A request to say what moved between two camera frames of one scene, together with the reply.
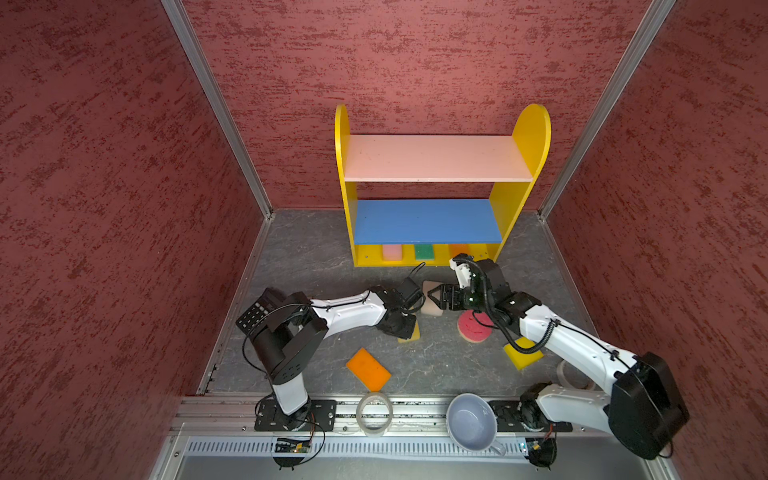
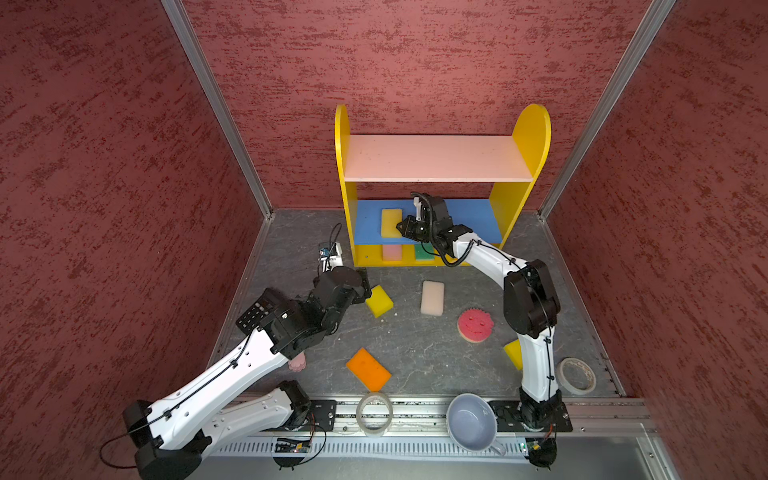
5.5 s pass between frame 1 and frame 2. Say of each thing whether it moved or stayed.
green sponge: stayed
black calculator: stayed
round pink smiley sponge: stayed
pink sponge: stayed
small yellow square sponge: moved
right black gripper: moved
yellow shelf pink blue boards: stayed
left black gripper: moved
